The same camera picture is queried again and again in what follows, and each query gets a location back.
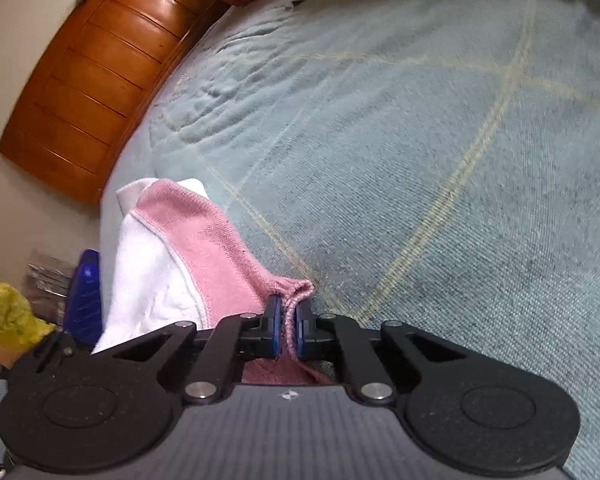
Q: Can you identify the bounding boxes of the wooden headboard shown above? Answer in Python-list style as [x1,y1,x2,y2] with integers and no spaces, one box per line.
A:
[0,0,221,206]

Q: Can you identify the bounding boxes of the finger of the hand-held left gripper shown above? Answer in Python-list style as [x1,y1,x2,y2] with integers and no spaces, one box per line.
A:
[62,249,104,348]

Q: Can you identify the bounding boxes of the yellow-green cloth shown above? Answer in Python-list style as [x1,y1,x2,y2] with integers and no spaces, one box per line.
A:
[0,275,56,348]

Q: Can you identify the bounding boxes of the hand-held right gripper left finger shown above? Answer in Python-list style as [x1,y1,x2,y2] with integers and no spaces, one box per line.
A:
[111,295,284,407]

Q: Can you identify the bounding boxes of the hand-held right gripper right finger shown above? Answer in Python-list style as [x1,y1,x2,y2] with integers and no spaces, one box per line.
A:
[294,300,470,407]

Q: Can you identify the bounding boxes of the pink and white sweater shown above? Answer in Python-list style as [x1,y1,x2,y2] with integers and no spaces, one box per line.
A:
[91,177,341,386]

